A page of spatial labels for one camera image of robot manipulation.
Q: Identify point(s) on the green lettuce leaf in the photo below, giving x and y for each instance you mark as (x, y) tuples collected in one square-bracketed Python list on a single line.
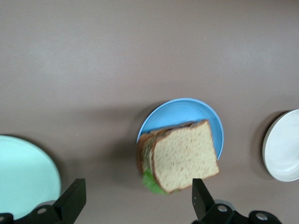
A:
[(151, 183)]

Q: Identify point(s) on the blue round plate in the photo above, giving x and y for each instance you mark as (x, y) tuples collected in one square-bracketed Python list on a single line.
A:
[(182, 112)]

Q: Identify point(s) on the brown toast bread slice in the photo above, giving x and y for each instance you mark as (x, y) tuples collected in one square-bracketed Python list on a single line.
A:
[(184, 158), (143, 149)]

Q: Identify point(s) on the light green round plate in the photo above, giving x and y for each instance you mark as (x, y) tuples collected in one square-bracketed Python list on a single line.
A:
[(23, 172)]

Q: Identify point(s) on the beige round plate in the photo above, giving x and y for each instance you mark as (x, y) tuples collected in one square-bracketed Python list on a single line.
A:
[(285, 149)]

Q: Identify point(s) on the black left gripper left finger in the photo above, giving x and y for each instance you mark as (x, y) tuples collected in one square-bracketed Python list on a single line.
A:
[(72, 200)]

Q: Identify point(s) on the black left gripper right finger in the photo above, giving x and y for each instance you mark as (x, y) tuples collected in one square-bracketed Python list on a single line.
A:
[(202, 203)]

